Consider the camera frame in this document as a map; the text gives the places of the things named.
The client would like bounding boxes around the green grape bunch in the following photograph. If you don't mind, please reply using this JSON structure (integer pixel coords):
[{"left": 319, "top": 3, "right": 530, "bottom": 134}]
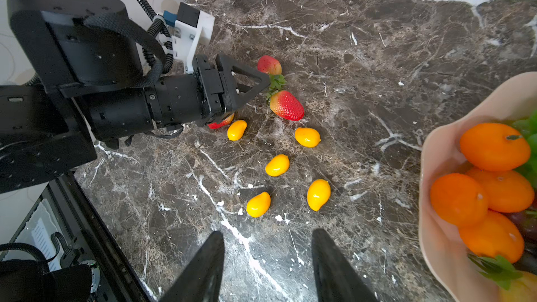
[{"left": 509, "top": 108, "right": 537, "bottom": 190}]

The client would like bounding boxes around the small yellow lemon top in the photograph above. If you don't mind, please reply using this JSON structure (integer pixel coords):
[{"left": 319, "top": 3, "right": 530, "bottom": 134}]
[{"left": 295, "top": 127, "right": 321, "bottom": 148}]

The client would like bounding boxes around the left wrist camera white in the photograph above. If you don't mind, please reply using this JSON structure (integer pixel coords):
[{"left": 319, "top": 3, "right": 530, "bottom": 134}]
[{"left": 159, "top": 2, "right": 215, "bottom": 74}]

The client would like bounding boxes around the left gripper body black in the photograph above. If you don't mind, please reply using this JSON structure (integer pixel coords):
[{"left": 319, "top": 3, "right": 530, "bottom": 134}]
[{"left": 192, "top": 54, "right": 235, "bottom": 125}]

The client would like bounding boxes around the orange mandarin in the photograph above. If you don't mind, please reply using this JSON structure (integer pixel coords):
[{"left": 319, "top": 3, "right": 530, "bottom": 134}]
[
  {"left": 460, "top": 123, "right": 531, "bottom": 171},
  {"left": 429, "top": 173, "right": 489, "bottom": 227},
  {"left": 458, "top": 211, "right": 524, "bottom": 264},
  {"left": 466, "top": 168, "right": 535, "bottom": 213}
]

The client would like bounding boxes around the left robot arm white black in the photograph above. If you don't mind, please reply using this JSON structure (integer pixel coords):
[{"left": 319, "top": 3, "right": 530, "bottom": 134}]
[{"left": 1, "top": 0, "right": 271, "bottom": 193}]

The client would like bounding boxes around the pink scalloped fruit bowl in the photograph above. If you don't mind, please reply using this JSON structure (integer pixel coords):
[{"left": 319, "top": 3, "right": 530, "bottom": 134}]
[{"left": 418, "top": 70, "right": 537, "bottom": 302}]

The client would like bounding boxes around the small yellow lemon front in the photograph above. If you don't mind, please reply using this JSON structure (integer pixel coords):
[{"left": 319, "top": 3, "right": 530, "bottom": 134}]
[{"left": 246, "top": 192, "right": 271, "bottom": 218}]

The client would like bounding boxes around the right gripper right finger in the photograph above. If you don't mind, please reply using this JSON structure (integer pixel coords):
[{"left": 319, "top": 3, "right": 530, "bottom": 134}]
[{"left": 311, "top": 229, "right": 377, "bottom": 301}]

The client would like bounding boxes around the small yellow lemon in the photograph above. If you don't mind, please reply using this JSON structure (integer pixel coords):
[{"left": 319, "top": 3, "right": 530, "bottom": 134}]
[
  {"left": 246, "top": 192, "right": 271, "bottom": 218},
  {"left": 227, "top": 120, "right": 248, "bottom": 141},
  {"left": 265, "top": 155, "right": 290, "bottom": 177},
  {"left": 307, "top": 179, "right": 331, "bottom": 211},
  {"left": 295, "top": 127, "right": 321, "bottom": 148}
]

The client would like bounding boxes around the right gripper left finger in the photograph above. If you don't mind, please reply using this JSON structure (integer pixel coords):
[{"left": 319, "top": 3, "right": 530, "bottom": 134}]
[{"left": 159, "top": 231, "right": 225, "bottom": 302}]

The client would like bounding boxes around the strawberry red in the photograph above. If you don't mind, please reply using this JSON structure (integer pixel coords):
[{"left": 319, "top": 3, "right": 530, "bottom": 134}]
[
  {"left": 266, "top": 74, "right": 305, "bottom": 122},
  {"left": 257, "top": 55, "right": 282, "bottom": 76},
  {"left": 467, "top": 254, "right": 536, "bottom": 301}
]

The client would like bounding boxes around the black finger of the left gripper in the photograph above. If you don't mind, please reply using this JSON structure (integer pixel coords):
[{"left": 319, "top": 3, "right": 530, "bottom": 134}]
[{"left": 215, "top": 54, "right": 271, "bottom": 111}]

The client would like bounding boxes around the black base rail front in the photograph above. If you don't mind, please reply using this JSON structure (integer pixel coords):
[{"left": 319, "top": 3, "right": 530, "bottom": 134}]
[{"left": 42, "top": 172, "right": 155, "bottom": 301}]

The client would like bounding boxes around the red grape bunch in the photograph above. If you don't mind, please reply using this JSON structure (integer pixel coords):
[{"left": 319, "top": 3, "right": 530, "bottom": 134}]
[{"left": 505, "top": 206, "right": 536, "bottom": 243}]

